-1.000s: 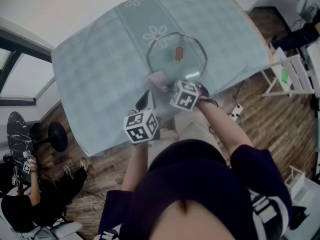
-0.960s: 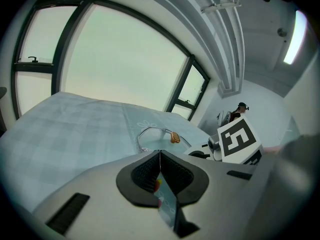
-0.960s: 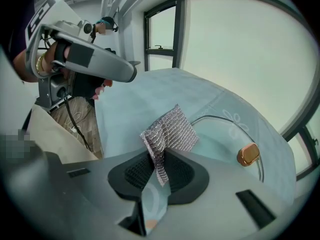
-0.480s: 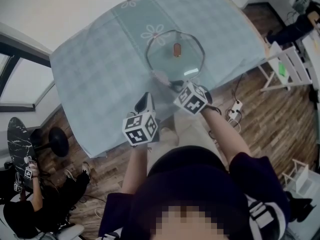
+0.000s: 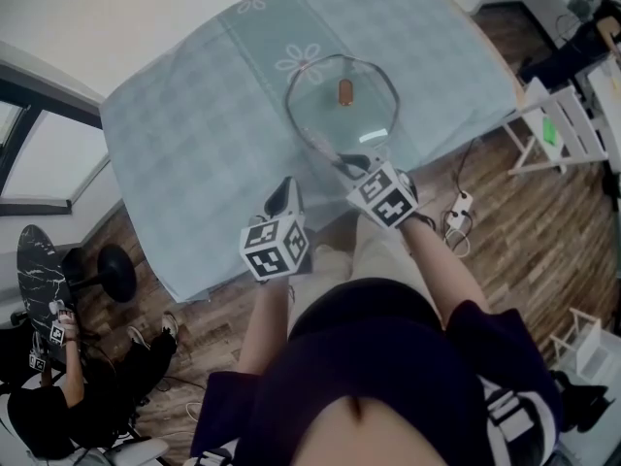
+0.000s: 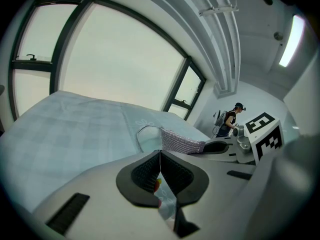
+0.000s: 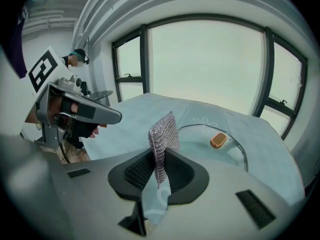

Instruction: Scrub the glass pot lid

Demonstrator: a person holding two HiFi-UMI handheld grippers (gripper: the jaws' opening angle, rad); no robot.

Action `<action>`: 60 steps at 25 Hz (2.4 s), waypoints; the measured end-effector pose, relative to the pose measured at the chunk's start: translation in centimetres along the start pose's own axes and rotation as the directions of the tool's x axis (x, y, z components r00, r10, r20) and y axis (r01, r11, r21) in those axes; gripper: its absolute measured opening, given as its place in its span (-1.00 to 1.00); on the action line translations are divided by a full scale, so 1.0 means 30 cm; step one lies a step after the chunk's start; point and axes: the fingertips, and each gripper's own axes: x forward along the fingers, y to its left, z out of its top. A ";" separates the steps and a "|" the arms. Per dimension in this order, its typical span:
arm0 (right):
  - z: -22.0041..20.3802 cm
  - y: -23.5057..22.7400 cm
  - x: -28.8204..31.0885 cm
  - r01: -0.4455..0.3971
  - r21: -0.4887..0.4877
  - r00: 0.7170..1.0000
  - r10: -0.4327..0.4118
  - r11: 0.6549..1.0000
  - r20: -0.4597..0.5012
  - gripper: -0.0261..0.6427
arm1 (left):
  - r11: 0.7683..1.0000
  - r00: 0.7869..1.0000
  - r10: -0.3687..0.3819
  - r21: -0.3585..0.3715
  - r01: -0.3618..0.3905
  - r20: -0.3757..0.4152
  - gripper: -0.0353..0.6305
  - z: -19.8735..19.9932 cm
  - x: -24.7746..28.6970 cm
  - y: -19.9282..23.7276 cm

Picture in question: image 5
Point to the white small rack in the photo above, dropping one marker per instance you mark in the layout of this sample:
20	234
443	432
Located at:
589	347

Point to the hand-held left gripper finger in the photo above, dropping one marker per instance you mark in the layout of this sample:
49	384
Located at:
275	199
295	194

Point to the glass pot lid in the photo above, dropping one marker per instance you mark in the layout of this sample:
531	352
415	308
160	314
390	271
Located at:
335	119

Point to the white wooden chair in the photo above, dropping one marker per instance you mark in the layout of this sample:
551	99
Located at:
567	124

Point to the pinkish grey dish scrubber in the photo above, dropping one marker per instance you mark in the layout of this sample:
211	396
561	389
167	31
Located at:
322	146

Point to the person's dark shirt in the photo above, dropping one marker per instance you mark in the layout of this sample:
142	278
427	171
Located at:
378	367

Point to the white power strip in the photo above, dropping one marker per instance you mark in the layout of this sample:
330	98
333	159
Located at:
460	207

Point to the person's left forearm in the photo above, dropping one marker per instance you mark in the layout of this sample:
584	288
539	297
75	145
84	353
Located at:
264	323

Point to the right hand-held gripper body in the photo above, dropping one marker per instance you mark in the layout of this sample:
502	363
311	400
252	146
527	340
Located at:
385	197

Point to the person's beige trousers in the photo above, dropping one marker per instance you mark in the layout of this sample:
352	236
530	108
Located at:
373	265

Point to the round black marble table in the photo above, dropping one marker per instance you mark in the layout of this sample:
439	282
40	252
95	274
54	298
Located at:
41	279

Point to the person's right forearm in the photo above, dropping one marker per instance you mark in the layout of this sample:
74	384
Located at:
436	270

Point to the black round stool base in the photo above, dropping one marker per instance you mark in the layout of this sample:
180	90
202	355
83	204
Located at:
116	272

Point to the light blue floral tablecloth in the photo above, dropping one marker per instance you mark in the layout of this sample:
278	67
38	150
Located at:
204	153

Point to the green small object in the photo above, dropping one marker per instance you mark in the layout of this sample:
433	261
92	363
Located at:
550	131

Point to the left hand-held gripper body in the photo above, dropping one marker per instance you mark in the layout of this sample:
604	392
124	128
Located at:
271	248

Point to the black-framed window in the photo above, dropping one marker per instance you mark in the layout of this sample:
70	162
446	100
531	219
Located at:
43	153

